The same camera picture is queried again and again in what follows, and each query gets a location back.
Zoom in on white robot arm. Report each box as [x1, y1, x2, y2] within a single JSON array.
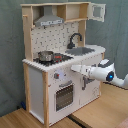
[[71, 59, 128, 90]]

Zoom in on white cabinet door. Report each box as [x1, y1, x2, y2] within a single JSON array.
[[78, 56, 102, 108]]

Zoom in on black toy faucet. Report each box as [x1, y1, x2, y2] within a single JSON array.
[[67, 33, 82, 49]]

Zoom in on grey range hood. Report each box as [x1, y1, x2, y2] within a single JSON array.
[[35, 5, 64, 27]]

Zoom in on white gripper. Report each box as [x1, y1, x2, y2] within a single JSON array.
[[71, 65, 91, 76]]

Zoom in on wooden toy kitchen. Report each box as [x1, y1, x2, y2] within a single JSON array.
[[22, 2, 105, 128]]

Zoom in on small metal pot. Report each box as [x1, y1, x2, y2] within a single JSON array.
[[38, 51, 54, 61]]

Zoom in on grey toy sink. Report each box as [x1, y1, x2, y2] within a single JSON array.
[[66, 47, 94, 56]]

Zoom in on white microwave door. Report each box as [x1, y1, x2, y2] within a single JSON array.
[[88, 3, 105, 22]]

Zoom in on left red stove knob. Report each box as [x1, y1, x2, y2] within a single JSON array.
[[54, 73, 60, 79]]

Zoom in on white oven door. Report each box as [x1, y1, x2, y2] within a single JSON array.
[[49, 80, 75, 118]]

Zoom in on black toy stovetop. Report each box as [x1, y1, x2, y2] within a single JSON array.
[[35, 53, 71, 66]]

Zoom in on grey backdrop curtain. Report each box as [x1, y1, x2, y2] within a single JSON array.
[[0, 0, 128, 117]]

